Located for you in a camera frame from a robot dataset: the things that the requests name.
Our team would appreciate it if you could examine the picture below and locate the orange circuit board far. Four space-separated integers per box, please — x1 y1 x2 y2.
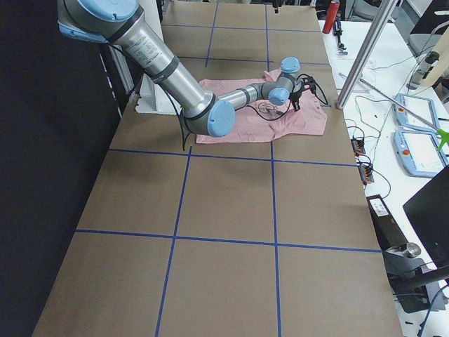
351 137 366 157

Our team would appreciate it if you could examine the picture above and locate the clear water bottle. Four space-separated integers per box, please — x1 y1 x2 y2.
408 51 440 90

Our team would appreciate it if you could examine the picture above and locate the red cylinder bottle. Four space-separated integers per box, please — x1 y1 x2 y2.
322 0 340 34

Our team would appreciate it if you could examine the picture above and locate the black monitor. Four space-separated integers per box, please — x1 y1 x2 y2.
383 167 448 313

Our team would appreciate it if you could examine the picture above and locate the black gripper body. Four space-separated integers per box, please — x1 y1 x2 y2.
290 76 313 104

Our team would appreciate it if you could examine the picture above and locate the lower teach pendant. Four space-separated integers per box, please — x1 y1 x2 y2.
393 129 448 178

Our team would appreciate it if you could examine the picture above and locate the pink Snoopy t-shirt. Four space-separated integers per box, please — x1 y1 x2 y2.
196 91 327 144

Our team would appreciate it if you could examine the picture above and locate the aluminium frame post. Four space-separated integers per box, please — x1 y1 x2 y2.
335 1 396 110

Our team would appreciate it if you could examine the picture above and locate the orange circuit board near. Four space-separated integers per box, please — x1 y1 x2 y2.
358 161 375 186

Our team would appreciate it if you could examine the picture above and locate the teach pendant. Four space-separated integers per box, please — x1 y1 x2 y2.
393 129 448 178
394 93 440 133

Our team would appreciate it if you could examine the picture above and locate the black box with label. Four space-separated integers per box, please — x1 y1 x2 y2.
366 194 408 251

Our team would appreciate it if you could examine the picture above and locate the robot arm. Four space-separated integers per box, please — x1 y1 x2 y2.
58 0 311 137

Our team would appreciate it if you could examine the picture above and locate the upper teach pendant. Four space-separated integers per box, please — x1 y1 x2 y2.
394 93 440 133

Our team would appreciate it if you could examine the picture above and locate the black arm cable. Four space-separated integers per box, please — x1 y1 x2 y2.
245 72 333 122

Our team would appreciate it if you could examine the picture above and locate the green handled grabber tool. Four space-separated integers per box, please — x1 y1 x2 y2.
358 78 448 150

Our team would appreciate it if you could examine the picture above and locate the orange circuit board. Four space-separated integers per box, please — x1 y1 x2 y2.
351 137 366 157
358 161 375 186

